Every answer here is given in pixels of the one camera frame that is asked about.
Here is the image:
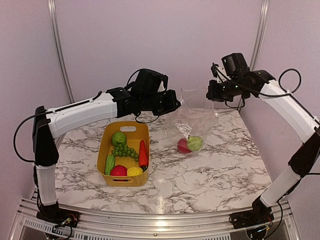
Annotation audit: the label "front aluminium rail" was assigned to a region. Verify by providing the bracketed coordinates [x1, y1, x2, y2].
[7, 203, 301, 240]

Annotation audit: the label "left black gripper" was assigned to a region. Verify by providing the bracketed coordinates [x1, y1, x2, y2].
[141, 88, 181, 115]

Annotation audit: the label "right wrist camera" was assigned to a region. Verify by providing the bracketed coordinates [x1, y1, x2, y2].
[210, 52, 250, 83]

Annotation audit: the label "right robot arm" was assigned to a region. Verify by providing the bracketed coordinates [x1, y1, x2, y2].
[206, 70, 320, 229]

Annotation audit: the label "green toy grapes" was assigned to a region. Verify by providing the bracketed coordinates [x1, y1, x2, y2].
[111, 144, 139, 162]

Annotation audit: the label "red toy tomato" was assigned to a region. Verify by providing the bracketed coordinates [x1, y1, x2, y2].
[177, 138, 192, 154]

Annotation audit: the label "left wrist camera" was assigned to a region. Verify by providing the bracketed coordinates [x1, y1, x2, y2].
[130, 68, 169, 96]

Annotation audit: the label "left aluminium frame post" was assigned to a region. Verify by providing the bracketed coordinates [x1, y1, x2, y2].
[47, 0, 75, 103]

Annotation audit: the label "aluminium frame post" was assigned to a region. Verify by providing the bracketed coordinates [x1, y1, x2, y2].
[47, 0, 75, 103]
[237, 0, 270, 111]

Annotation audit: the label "green toy bitter gourd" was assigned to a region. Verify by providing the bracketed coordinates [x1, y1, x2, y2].
[104, 154, 116, 176]

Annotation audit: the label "clear zip top bag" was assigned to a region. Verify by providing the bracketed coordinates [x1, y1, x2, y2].
[161, 87, 219, 156]

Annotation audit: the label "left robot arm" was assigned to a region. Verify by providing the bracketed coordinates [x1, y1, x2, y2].
[32, 87, 181, 228]

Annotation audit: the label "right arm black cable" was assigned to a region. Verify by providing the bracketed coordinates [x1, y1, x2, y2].
[223, 68, 302, 110]

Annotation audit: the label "yellow plastic basket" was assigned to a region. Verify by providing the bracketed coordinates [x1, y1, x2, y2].
[96, 121, 150, 187]

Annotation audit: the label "light green toy apple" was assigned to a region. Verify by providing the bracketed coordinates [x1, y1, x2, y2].
[111, 131, 127, 147]

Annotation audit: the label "right aluminium frame post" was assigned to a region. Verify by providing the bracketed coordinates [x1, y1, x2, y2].
[237, 0, 270, 111]

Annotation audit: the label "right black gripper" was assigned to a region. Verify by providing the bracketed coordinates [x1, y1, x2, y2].
[207, 76, 250, 102]

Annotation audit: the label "orange toy carrot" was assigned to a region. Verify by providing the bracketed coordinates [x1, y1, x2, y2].
[138, 140, 149, 167]

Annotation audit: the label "yellow toy lemon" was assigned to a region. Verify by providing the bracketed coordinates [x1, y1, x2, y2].
[126, 167, 144, 177]

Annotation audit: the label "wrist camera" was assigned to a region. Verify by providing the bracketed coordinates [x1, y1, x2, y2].
[210, 52, 250, 83]
[130, 68, 169, 96]

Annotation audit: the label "red toy apple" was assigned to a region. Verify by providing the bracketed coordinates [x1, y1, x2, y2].
[110, 165, 127, 182]

